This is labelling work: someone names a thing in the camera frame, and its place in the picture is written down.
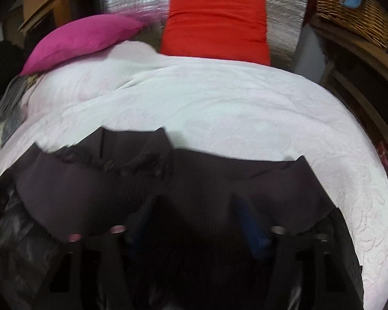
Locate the grey garment beside pillow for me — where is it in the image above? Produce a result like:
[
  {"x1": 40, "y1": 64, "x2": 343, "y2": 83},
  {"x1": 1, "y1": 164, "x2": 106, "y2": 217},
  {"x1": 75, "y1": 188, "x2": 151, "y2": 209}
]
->
[{"x1": 0, "y1": 74, "x2": 42, "y2": 148}]

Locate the wooden side table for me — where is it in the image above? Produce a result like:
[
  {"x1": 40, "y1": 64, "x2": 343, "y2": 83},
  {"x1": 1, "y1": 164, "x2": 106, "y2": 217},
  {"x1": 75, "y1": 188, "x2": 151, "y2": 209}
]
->
[{"x1": 307, "y1": 19, "x2": 388, "y2": 175}]

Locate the white pink bed quilt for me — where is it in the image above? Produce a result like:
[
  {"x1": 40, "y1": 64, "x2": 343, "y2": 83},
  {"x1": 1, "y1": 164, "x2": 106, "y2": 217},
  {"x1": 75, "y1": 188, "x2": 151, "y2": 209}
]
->
[{"x1": 0, "y1": 41, "x2": 388, "y2": 309}]

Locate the dark navy quilted jacket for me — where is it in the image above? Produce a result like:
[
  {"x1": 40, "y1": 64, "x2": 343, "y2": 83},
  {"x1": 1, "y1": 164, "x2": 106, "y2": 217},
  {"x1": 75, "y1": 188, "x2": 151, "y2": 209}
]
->
[{"x1": 0, "y1": 128, "x2": 364, "y2": 309}]

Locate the red square cushion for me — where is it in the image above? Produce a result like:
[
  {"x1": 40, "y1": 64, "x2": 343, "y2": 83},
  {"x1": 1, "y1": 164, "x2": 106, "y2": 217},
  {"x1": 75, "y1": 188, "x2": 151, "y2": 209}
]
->
[{"x1": 160, "y1": 0, "x2": 271, "y2": 66}]

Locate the wicker basket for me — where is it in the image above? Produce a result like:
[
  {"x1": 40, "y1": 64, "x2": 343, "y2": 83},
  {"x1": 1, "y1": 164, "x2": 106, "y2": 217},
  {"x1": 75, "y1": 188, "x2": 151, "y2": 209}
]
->
[{"x1": 316, "y1": 0, "x2": 388, "y2": 52}]

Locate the black coat pile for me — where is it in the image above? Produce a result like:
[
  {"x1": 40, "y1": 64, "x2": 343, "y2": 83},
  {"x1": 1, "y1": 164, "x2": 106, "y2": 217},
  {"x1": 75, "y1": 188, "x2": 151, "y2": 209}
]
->
[{"x1": 0, "y1": 41, "x2": 25, "y2": 100}]

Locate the magenta pillow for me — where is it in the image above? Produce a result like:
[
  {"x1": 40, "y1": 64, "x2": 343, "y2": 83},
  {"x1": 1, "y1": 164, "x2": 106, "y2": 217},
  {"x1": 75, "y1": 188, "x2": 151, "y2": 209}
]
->
[{"x1": 21, "y1": 14, "x2": 144, "y2": 76}]

